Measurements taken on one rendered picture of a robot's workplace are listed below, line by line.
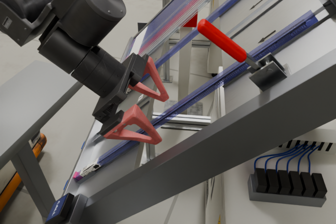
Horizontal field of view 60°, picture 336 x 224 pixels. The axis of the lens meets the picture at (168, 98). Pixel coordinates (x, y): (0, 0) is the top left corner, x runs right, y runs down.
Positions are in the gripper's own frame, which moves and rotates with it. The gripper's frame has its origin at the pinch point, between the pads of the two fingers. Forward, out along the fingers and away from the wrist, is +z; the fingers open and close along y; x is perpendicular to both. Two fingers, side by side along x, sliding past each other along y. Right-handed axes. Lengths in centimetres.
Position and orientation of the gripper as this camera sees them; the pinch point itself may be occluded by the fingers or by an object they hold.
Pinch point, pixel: (159, 116)
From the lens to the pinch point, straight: 46.2
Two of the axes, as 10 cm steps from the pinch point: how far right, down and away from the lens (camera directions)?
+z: 7.2, 5.8, 3.8
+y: 1.1, -6.4, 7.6
